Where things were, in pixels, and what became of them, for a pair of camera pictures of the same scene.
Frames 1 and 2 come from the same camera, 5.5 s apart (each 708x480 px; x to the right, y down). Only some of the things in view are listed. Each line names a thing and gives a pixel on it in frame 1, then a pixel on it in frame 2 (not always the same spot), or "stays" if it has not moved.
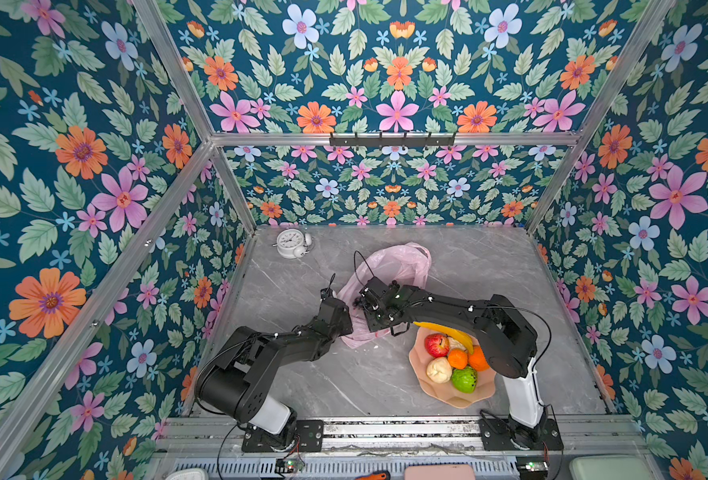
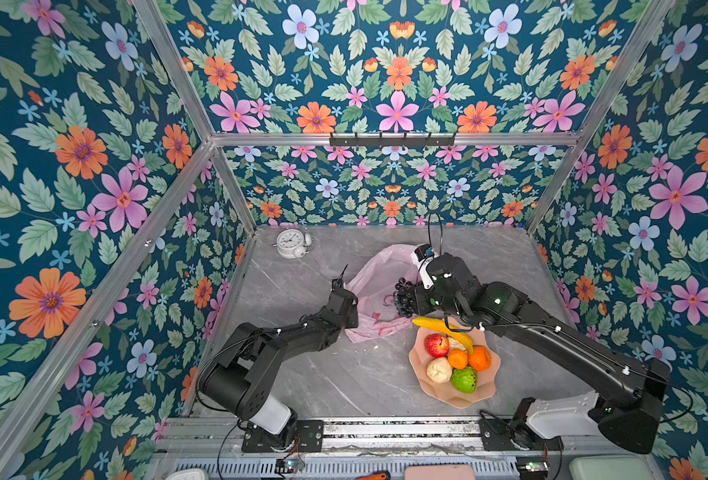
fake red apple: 437,345 stays
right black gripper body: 375,319 to 426,301
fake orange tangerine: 457,358 stays
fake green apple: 464,380 stays
